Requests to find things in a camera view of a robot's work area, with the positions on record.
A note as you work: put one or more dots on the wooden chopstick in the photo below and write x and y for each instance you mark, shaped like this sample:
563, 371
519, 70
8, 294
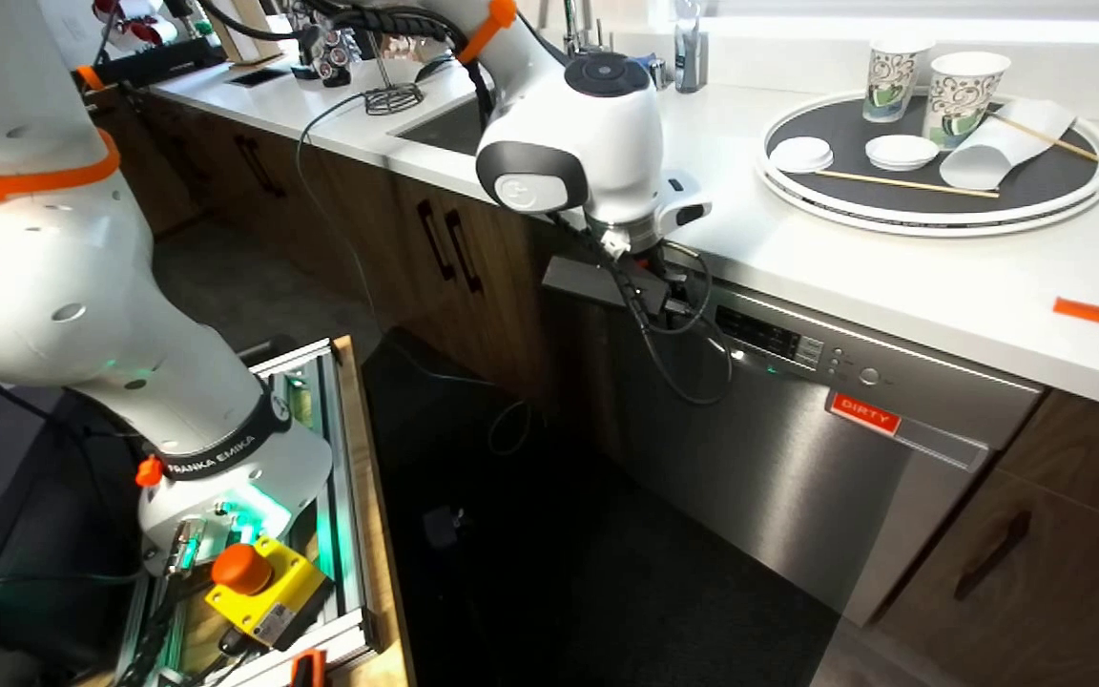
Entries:
915, 186
1052, 137

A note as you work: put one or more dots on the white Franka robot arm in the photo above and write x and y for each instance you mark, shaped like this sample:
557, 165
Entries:
55, 291

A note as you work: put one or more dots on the light wooden board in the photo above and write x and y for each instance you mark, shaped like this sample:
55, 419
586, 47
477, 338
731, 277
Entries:
244, 33

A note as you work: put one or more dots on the yellow emergency stop button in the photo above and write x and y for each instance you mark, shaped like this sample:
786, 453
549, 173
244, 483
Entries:
257, 585

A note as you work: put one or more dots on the patterned mug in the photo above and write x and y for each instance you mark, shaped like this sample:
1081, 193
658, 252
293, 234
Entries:
337, 53

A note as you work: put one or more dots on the dark wood drawer cabinet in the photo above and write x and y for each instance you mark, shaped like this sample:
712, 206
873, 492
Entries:
193, 165

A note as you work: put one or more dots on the chrome kitchen faucet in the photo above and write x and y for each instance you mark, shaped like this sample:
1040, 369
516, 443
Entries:
586, 33

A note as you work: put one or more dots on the clear dish soap bottle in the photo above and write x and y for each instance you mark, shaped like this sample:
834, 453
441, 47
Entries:
691, 50

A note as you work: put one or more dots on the patterned paper cup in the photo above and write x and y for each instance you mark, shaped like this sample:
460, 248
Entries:
958, 104
893, 80

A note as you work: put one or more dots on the round black white tray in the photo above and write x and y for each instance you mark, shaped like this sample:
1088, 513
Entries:
1048, 193

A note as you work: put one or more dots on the red dishwasher sticker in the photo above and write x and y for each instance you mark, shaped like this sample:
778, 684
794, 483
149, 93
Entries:
865, 413

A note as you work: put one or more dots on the brown wood side cabinet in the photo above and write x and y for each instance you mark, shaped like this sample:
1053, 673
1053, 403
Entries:
1071, 595

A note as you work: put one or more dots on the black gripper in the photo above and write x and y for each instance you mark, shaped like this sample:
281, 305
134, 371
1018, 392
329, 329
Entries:
651, 282

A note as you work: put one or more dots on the stainless steel sink basin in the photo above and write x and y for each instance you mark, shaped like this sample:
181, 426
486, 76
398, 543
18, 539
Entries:
448, 126

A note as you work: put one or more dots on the small white dish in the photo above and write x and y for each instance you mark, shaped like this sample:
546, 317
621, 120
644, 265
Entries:
901, 149
801, 154

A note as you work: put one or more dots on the stainless steel dishwasher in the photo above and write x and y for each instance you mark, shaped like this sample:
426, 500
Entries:
754, 460

